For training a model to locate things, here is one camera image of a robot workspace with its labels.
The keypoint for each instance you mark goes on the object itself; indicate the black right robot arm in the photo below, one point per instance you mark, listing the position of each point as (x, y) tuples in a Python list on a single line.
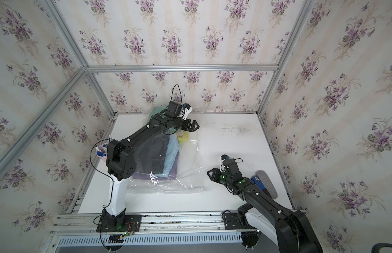
[(289, 229)]

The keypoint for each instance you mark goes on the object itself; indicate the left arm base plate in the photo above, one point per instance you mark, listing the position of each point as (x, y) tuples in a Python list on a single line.
[(120, 225)]

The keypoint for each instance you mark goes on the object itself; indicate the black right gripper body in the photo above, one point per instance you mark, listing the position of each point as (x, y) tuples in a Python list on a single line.
[(226, 179)]

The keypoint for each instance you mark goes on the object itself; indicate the yellow folded garment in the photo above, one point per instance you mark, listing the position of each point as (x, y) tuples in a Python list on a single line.
[(183, 136)]

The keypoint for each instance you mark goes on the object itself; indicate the clear plastic vacuum bag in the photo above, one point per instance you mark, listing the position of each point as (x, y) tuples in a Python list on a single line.
[(188, 179)]

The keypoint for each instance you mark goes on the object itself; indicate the pink pen cup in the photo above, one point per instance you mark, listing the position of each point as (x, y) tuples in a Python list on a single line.
[(101, 151)]

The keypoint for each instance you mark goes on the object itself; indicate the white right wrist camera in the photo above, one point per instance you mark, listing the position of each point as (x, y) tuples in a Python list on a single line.
[(225, 157)]

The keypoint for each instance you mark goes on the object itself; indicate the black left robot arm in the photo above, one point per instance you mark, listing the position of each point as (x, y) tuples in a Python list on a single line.
[(121, 163)]

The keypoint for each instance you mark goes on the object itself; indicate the purple folded garment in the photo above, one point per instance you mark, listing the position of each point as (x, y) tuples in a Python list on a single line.
[(151, 170)]

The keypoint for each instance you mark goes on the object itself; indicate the green folded garment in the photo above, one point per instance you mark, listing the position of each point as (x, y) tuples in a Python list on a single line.
[(157, 110)]

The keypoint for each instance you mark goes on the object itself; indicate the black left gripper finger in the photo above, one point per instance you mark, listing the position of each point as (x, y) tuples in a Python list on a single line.
[(191, 128), (191, 124)]

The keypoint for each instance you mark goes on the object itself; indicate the light blue garment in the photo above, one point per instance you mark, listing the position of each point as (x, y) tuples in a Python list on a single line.
[(171, 157)]

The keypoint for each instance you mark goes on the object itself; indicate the dark grey trousers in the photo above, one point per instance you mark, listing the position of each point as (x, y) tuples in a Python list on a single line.
[(150, 157)]

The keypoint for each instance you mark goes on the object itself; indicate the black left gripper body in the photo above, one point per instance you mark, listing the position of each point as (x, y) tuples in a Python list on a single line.
[(178, 123)]

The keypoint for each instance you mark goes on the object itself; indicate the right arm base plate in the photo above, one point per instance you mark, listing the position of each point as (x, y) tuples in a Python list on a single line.
[(232, 221)]

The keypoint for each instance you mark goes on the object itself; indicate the aluminium mounting rail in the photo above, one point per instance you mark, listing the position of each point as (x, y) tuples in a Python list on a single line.
[(148, 223)]

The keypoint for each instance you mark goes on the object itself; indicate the white slotted cable duct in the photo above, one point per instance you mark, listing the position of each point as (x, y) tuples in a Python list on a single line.
[(151, 239)]

